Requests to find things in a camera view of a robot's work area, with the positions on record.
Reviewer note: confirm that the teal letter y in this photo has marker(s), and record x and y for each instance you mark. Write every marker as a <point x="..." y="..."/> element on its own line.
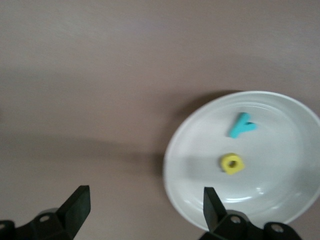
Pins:
<point x="237" y="131"/>

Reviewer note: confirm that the brown table cover sheet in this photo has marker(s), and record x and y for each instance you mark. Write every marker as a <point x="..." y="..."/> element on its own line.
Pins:
<point x="100" y="75"/>

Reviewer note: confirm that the beige brown plate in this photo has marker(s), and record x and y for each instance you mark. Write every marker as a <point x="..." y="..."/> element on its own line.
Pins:
<point x="275" y="162"/>

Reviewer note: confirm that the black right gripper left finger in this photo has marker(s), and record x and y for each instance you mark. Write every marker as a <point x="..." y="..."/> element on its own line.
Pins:
<point x="77" y="207"/>

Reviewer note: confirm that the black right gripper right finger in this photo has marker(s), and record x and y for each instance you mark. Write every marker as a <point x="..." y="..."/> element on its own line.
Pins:
<point x="212" y="212"/>

